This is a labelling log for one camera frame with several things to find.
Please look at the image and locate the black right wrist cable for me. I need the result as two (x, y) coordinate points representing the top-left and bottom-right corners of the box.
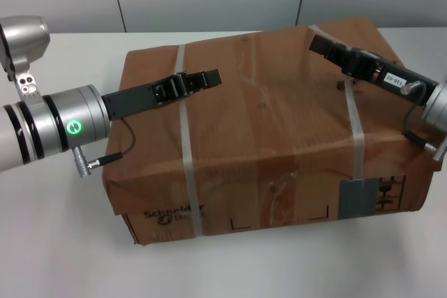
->
(400, 81), (437, 151)

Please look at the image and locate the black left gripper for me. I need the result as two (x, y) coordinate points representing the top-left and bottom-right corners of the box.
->
(102, 68), (223, 121)

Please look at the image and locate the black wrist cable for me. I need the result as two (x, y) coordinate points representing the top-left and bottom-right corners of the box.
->
(87, 118), (136, 170)
(400, 81), (437, 151)

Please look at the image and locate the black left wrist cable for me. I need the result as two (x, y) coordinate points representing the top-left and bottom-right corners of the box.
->
(87, 118), (136, 170)

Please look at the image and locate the brown cardboard box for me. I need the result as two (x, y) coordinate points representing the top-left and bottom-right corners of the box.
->
(101, 16), (443, 247)

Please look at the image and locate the grey tape patch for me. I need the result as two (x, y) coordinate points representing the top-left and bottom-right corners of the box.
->
(337, 177), (382, 221)

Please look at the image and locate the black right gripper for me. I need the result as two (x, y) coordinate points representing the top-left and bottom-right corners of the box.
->
(309, 34), (439, 107)

